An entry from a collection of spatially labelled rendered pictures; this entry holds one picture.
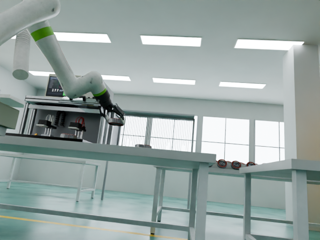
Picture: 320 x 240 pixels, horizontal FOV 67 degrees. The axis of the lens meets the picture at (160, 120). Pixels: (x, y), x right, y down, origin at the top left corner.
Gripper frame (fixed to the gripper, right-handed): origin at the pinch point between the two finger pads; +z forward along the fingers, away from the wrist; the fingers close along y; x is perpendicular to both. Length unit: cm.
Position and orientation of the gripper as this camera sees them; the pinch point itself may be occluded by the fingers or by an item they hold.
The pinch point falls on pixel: (115, 121)
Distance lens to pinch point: 169.3
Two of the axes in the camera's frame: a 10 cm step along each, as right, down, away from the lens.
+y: 9.2, 0.0, -3.8
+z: 2.7, 7.0, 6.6
